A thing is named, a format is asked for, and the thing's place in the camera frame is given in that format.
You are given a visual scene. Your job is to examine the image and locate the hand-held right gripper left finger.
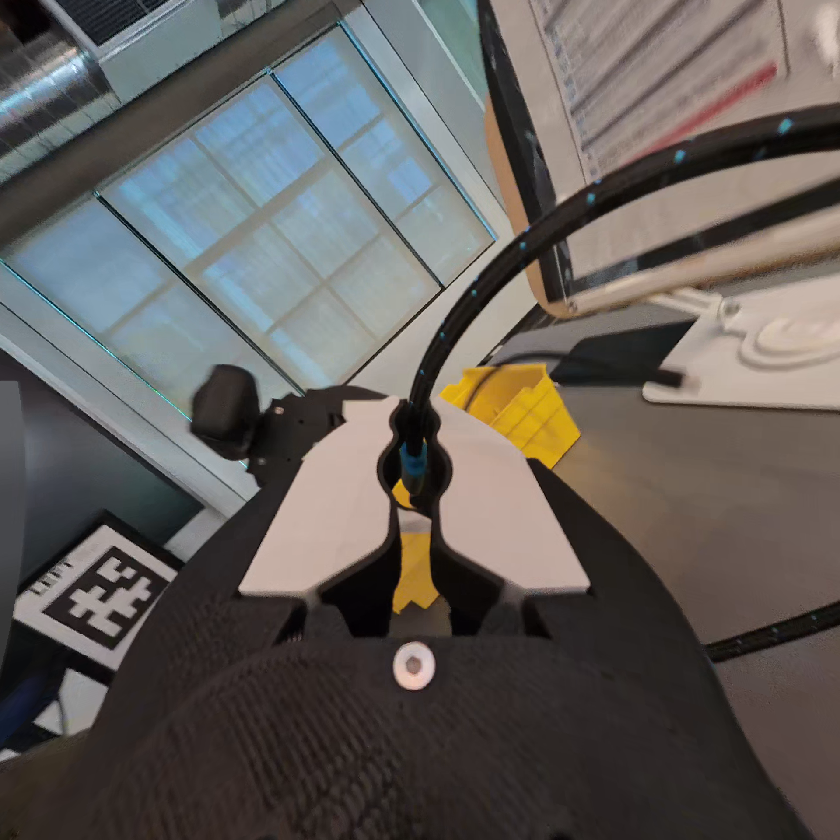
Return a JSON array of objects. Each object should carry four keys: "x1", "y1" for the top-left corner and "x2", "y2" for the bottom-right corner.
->
[{"x1": 238, "y1": 395, "x2": 403, "y2": 634}]

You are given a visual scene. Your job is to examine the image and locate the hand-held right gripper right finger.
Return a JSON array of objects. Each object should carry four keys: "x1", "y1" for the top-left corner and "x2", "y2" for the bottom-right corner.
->
[{"x1": 425, "y1": 398, "x2": 593, "y2": 634}]

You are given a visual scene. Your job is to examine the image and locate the yellow plastic bin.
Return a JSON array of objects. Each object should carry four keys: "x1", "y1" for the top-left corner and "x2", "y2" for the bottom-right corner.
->
[{"x1": 392, "y1": 364, "x2": 581, "y2": 614}]

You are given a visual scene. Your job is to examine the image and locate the black square hub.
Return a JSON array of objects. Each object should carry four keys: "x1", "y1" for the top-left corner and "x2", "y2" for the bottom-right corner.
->
[{"x1": 550, "y1": 322, "x2": 698, "y2": 388}]

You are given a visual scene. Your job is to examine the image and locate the black braided hdmi cable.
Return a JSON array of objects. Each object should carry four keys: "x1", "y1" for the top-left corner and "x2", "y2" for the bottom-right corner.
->
[{"x1": 394, "y1": 112, "x2": 840, "y2": 660}]

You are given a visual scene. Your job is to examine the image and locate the glass window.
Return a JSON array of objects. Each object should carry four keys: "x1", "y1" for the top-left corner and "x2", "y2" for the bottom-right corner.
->
[{"x1": 0, "y1": 20, "x2": 500, "y2": 421}]

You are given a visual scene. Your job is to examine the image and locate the printed tag board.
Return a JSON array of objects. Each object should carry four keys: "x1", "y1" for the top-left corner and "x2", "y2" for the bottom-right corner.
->
[{"x1": 13, "y1": 511, "x2": 186, "y2": 686}]

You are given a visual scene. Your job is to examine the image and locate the white sign stand base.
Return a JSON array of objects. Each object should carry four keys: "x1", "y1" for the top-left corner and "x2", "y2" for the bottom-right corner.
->
[{"x1": 642, "y1": 272, "x2": 840, "y2": 411}]

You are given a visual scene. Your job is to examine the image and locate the white ceiling vent unit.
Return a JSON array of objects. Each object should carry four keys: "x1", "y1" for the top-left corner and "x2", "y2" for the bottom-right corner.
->
[{"x1": 39, "y1": 0, "x2": 290, "y2": 67}]

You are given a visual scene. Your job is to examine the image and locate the computer monitor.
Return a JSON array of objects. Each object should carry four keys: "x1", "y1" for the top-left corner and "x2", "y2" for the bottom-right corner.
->
[{"x1": 479, "y1": 0, "x2": 840, "y2": 322}]

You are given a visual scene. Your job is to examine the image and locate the metal air duct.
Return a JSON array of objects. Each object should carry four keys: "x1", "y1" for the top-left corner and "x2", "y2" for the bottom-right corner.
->
[{"x1": 0, "y1": 20, "x2": 112, "y2": 178}]

